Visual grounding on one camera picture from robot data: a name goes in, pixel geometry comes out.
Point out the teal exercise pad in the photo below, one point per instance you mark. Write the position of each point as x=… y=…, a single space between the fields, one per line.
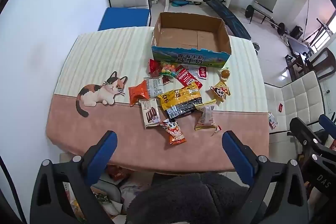
x=180 y=3

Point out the orange snack packet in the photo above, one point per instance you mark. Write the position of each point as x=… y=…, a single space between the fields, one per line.
x=137 y=94

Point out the bright red snack packet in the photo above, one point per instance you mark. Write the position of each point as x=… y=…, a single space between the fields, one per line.
x=153 y=66

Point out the beige snack packet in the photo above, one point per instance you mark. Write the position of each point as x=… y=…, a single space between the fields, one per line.
x=206 y=116

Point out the orange red packet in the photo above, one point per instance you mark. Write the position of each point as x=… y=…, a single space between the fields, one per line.
x=118 y=174

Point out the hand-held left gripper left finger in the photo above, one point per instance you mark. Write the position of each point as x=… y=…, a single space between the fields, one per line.
x=103 y=154

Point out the grey fleece clothing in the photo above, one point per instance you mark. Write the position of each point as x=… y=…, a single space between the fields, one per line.
x=189 y=200

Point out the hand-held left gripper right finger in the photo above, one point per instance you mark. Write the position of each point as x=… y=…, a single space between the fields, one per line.
x=236 y=154

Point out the red panda snack packet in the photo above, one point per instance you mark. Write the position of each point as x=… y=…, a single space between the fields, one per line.
x=173 y=132

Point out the blue padded cushion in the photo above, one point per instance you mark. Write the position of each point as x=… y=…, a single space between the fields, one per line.
x=124 y=19

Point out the black dumbbell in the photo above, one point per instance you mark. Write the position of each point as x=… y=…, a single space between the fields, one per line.
x=282 y=29

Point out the colourful candy bag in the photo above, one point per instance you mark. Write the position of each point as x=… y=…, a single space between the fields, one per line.
x=168 y=69

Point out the small red card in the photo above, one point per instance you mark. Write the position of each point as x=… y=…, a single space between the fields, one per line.
x=280 y=107

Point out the printed cardboard box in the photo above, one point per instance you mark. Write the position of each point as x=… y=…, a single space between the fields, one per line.
x=190 y=40

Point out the yellow and black snack bag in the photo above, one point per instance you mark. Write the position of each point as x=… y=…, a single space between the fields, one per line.
x=181 y=102

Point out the red packet with white label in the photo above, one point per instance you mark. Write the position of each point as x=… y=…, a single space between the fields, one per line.
x=187 y=78

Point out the yellow panda snack packet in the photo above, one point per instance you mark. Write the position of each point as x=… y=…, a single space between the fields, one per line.
x=220 y=92

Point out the round brown wrapped snack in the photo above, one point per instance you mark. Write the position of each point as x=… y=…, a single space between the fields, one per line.
x=225 y=73

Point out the white chocolate biscuit pack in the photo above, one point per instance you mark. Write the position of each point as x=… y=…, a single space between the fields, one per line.
x=151 y=113

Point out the dark wooden chair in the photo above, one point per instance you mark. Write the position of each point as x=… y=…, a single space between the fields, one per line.
x=324 y=60

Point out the white quilted chair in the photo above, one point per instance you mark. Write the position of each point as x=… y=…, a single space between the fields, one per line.
x=299 y=98

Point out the grey and white snack packet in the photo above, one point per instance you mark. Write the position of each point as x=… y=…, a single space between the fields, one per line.
x=155 y=85

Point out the small red and white sachet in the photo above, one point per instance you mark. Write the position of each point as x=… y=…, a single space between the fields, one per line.
x=216 y=130

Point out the white plastic bag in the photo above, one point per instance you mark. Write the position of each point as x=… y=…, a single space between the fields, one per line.
x=132 y=191

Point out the red and white snack packet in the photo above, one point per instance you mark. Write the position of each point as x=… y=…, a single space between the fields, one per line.
x=273 y=120

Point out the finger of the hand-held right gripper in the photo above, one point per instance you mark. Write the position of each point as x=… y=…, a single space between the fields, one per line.
x=328 y=123
x=304 y=132

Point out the black weight bench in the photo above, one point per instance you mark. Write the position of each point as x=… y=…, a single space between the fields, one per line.
x=228 y=18

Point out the dark red snack packet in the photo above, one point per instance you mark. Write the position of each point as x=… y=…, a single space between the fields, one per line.
x=166 y=80

